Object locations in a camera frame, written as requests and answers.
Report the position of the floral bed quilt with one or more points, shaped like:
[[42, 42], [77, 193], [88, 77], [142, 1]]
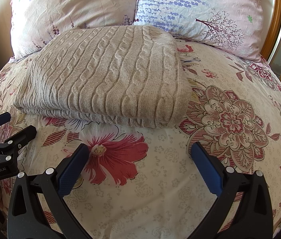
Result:
[[167, 191]]

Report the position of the wooden headboard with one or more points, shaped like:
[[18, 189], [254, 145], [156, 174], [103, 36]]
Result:
[[277, 29]]

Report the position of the pink floral pillow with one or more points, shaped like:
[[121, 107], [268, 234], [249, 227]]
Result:
[[68, 5]]

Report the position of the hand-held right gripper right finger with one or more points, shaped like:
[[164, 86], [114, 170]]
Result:
[[207, 169]]

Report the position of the beige quilted blanket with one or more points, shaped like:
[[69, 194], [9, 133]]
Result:
[[105, 74]]

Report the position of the lavender print pillow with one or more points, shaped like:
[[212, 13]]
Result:
[[192, 10]]

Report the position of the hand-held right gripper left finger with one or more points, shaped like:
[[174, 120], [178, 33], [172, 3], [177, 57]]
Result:
[[72, 171]]

